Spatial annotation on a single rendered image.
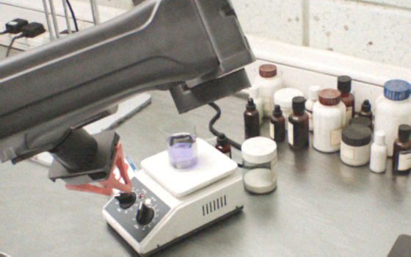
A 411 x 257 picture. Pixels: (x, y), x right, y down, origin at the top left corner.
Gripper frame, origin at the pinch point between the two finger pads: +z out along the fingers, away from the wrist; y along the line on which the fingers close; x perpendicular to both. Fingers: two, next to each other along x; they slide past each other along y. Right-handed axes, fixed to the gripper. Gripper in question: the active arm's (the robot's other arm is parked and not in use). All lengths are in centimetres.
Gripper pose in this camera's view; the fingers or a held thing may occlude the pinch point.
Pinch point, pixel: (117, 187)
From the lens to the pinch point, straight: 105.9
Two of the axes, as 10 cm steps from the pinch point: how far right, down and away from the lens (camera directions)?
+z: 4.4, 5.4, 7.2
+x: -1.3, 8.3, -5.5
